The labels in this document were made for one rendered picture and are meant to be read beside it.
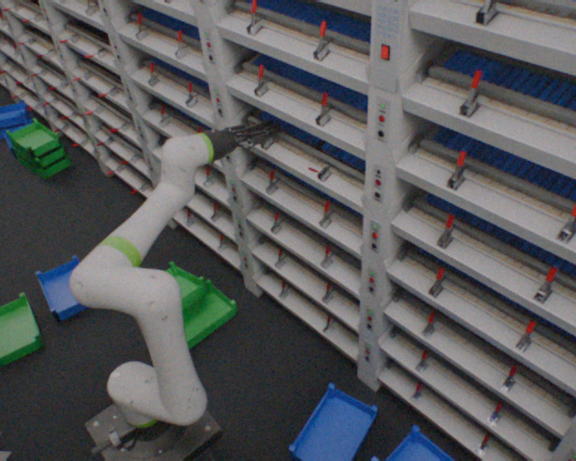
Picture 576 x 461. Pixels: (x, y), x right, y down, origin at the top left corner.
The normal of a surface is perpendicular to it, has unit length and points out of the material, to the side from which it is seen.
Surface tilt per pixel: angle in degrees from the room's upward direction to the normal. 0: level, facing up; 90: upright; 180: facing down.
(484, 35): 108
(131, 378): 3
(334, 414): 0
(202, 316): 0
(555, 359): 18
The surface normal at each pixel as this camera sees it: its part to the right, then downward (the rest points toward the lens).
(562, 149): -0.29, -0.54
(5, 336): -0.07, -0.74
